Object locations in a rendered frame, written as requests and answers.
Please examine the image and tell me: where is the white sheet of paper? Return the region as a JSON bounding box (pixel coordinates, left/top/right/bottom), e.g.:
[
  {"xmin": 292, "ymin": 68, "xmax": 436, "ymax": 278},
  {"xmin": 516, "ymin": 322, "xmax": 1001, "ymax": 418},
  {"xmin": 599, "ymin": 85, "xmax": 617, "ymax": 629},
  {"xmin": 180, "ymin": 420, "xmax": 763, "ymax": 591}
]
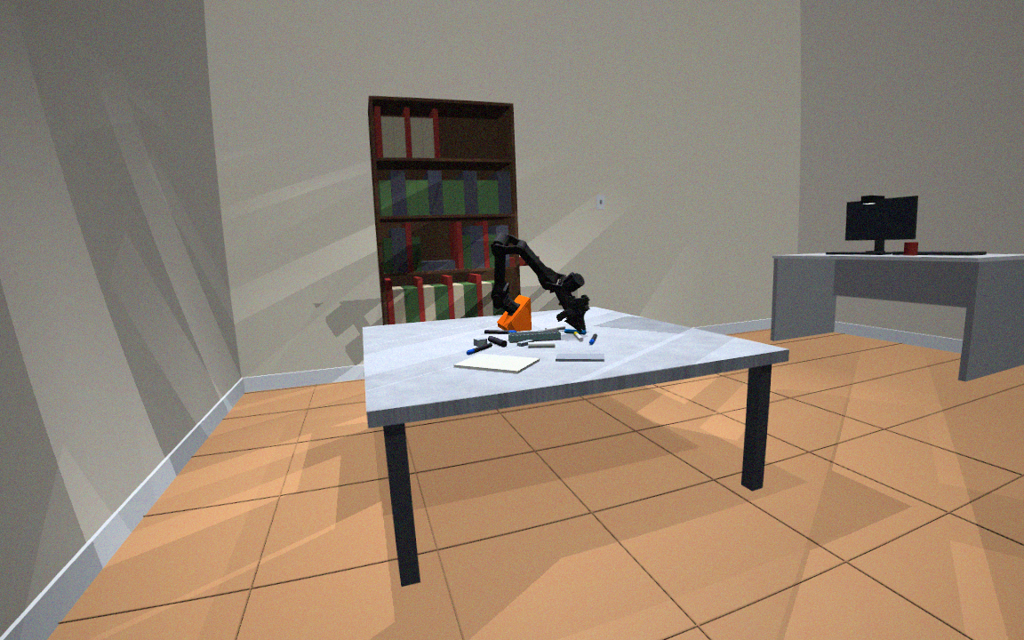
[{"xmin": 453, "ymin": 354, "xmax": 540, "ymax": 374}]

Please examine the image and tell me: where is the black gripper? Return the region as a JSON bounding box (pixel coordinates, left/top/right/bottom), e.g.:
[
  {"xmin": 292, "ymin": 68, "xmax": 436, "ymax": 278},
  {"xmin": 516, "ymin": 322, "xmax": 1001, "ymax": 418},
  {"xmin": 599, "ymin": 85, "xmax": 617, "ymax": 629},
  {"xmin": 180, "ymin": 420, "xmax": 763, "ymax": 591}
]
[{"xmin": 556, "ymin": 294, "xmax": 590, "ymax": 332}]

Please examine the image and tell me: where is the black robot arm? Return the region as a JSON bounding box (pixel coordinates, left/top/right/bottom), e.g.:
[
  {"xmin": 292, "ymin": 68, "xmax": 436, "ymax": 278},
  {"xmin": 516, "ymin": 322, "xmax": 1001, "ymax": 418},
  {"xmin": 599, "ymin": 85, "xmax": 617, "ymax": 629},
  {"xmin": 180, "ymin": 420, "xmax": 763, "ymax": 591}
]
[{"xmin": 490, "ymin": 232, "xmax": 590, "ymax": 316}]

